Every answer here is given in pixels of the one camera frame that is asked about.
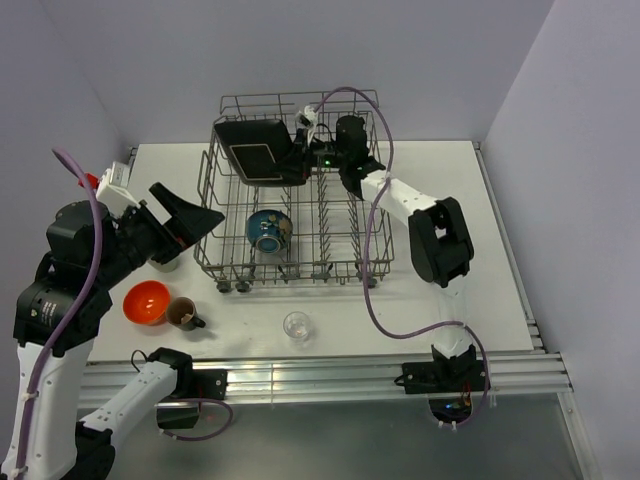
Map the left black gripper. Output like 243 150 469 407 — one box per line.
92 181 223 286

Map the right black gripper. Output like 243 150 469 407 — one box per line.
268 128 347 180

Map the black floral square plate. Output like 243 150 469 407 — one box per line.
213 119 306 187

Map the grey wire dish rack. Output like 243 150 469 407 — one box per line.
194 90 395 294

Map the blue floral ceramic bowl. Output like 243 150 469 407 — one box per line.
246 209 293 254

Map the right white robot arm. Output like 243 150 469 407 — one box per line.
274 109 483 390

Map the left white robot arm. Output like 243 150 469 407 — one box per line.
1 183 225 479

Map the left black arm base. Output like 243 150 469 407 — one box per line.
130 347 234 441

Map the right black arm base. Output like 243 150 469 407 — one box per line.
394 345 488 425

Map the pale green cup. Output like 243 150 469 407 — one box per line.
154 257 179 273

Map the dark brown mug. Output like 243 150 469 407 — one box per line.
165 297 206 331

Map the orange bowl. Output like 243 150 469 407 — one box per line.
122 280 171 326

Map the clear drinking glass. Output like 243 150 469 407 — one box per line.
283 311 311 341

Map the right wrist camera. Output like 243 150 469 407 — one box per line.
296 105 318 145

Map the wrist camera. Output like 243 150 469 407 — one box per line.
85 162 138 219
296 105 318 145

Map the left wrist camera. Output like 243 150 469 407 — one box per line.
85 162 138 219

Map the aluminium mounting rail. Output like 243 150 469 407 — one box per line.
77 349 574 409

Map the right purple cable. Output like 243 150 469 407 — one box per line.
314 87 494 431

